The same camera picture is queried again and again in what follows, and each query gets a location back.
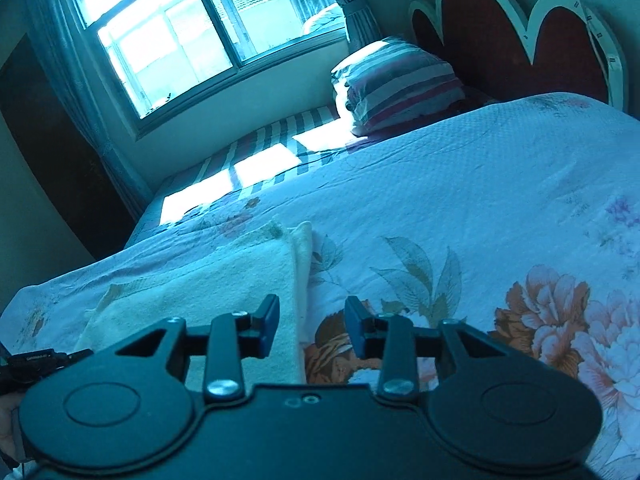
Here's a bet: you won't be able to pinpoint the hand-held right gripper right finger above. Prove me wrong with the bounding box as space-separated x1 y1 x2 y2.
345 296 526 403

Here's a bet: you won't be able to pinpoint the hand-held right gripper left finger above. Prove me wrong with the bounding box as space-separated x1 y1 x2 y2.
100 294 281 403

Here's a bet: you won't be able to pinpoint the cream knit sweater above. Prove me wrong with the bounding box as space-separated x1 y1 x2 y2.
75 220 314 392

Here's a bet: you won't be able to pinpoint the person's left hand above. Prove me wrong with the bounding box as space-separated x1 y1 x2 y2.
0 393 26 461

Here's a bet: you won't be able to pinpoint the floral bed blanket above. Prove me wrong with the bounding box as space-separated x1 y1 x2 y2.
0 92 640 480

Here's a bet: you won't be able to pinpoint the striped bed sheet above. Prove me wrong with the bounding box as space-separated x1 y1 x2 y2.
125 105 353 247

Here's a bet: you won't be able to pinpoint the dark wooden door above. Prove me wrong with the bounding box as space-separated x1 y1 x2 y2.
0 35 134 262

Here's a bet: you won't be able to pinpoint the striped pillows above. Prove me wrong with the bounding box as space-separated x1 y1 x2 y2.
330 36 469 137

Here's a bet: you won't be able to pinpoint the sliding glass window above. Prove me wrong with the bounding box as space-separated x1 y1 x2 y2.
67 0 349 134

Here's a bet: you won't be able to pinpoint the bundled bedding on windowsill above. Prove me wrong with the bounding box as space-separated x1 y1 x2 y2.
302 2 347 34

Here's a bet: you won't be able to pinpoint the red scalloped headboard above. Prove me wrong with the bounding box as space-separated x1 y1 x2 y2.
407 0 629 112

